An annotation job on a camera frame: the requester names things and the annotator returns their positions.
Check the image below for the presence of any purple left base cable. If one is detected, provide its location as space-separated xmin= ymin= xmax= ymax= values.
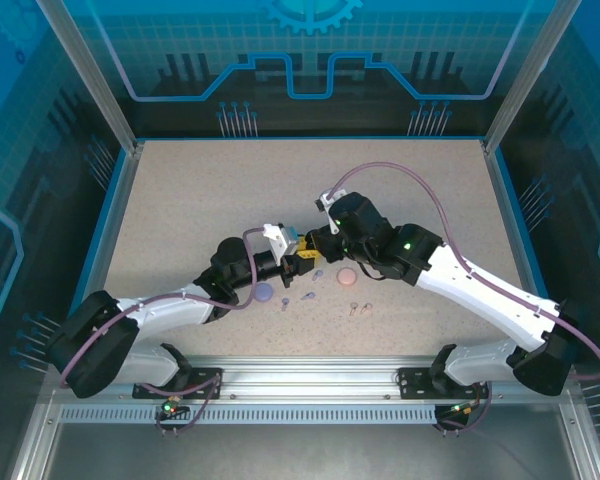
xmin=142 ymin=374 xmax=224 ymax=437

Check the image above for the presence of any slotted white cable duct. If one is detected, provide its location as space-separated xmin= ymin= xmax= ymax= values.
xmin=59 ymin=404 xmax=439 ymax=426

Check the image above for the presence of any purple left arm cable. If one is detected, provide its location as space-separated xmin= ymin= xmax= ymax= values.
xmin=58 ymin=227 xmax=269 ymax=391

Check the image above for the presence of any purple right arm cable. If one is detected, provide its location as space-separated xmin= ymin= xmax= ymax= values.
xmin=329 ymin=161 xmax=600 ymax=384

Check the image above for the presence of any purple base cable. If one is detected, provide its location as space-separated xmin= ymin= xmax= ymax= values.
xmin=437 ymin=382 xmax=492 ymax=436
xmin=142 ymin=374 xmax=224 ymax=437

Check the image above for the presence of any aluminium mounting rail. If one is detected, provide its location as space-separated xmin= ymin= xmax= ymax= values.
xmin=54 ymin=354 xmax=581 ymax=402

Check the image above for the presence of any aluminium frame post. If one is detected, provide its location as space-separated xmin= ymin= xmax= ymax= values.
xmin=482 ymin=0 xmax=566 ymax=156
xmin=34 ymin=0 xmax=146 ymax=156

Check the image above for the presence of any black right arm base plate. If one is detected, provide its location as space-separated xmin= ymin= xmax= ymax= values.
xmin=397 ymin=366 xmax=491 ymax=400

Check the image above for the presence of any blue table border strip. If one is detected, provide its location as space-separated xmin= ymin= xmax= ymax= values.
xmin=489 ymin=144 xmax=554 ymax=306
xmin=67 ymin=147 xmax=141 ymax=326

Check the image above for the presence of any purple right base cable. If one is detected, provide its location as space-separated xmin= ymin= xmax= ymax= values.
xmin=437 ymin=382 xmax=492 ymax=436

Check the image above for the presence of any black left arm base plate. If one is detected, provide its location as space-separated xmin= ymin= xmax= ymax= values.
xmin=132 ymin=367 xmax=225 ymax=400

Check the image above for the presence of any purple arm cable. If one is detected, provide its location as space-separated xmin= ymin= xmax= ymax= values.
xmin=58 ymin=227 xmax=269 ymax=391
xmin=329 ymin=161 xmax=600 ymax=384

